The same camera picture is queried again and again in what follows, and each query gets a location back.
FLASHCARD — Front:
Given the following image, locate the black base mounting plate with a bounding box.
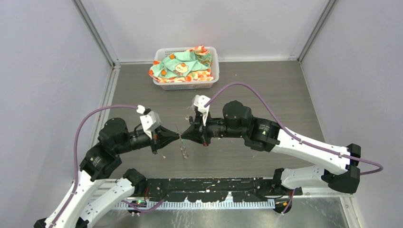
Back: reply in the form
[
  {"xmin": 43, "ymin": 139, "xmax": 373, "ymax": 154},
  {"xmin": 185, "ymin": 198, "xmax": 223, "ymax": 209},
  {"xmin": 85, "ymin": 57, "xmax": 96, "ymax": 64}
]
[{"xmin": 131, "ymin": 177, "xmax": 292, "ymax": 203}]

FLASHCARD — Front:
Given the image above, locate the purple cable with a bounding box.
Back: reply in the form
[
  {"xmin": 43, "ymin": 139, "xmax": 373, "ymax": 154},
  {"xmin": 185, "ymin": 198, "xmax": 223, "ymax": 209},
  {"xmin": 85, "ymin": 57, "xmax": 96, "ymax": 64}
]
[
  {"xmin": 47, "ymin": 104, "xmax": 167, "ymax": 228},
  {"xmin": 203, "ymin": 82, "xmax": 384, "ymax": 216}
]

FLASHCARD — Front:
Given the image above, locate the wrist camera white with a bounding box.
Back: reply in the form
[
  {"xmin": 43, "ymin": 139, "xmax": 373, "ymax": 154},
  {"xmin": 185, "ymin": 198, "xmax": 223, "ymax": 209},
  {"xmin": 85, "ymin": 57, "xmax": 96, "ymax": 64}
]
[
  {"xmin": 191, "ymin": 95, "xmax": 211, "ymax": 126},
  {"xmin": 140, "ymin": 111, "xmax": 161, "ymax": 139}
]

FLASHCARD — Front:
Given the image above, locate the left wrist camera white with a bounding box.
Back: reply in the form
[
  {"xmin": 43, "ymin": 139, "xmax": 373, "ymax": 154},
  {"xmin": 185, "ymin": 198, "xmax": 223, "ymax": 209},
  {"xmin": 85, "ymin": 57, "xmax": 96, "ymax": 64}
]
[{"xmin": 140, "ymin": 111, "xmax": 161, "ymax": 139}]

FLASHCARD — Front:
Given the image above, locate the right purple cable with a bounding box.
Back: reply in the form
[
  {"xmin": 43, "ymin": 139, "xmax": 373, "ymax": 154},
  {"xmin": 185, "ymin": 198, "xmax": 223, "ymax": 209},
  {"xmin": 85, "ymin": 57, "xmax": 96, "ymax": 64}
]
[{"xmin": 203, "ymin": 82, "xmax": 384, "ymax": 216}]

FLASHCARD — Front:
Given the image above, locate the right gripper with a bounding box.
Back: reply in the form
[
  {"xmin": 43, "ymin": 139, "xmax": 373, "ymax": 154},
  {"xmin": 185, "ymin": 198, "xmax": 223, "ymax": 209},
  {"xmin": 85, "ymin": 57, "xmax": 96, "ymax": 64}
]
[{"xmin": 181, "ymin": 110, "xmax": 245, "ymax": 146}]

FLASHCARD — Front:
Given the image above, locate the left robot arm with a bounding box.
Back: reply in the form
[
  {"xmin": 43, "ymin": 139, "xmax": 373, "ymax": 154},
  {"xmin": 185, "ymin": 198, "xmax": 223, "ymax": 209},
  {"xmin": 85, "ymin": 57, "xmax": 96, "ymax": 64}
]
[{"xmin": 34, "ymin": 118, "xmax": 180, "ymax": 228}]

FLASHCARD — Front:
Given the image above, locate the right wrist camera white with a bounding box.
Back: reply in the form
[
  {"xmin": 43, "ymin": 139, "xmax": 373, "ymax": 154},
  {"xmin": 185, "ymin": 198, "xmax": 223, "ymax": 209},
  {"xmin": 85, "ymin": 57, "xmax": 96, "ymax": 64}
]
[{"xmin": 191, "ymin": 95, "xmax": 211, "ymax": 126}]

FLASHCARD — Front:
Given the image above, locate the large metal keyring holder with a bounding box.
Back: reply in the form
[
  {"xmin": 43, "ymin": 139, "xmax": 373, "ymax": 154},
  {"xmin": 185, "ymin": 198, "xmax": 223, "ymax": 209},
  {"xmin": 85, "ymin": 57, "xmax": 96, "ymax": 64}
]
[{"xmin": 176, "ymin": 127, "xmax": 189, "ymax": 159}]

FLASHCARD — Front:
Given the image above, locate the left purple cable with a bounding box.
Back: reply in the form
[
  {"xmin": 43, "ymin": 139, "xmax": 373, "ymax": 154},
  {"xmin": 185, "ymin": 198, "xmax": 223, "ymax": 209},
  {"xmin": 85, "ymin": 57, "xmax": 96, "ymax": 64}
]
[{"xmin": 47, "ymin": 104, "xmax": 167, "ymax": 228}]

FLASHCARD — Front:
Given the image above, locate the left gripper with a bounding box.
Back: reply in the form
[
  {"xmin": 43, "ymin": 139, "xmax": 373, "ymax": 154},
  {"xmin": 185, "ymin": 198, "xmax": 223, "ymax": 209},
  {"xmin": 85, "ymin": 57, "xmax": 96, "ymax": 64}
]
[{"xmin": 116, "ymin": 123, "xmax": 180, "ymax": 153}]

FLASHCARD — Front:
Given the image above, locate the green orange patterned cloth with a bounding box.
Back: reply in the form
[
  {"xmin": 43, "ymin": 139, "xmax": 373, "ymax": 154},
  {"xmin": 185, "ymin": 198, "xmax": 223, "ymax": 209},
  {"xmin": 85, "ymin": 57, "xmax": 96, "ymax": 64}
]
[{"xmin": 148, "ymin": 46, "xmax": 214, "ymax": 83}]

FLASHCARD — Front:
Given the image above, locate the white plastic basket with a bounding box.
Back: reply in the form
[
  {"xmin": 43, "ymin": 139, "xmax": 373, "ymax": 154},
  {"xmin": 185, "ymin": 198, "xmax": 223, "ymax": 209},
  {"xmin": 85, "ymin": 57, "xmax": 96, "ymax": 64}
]
[{"xmin": 153, "ymin": 47, "xmax": 220, "ymax": 90}]

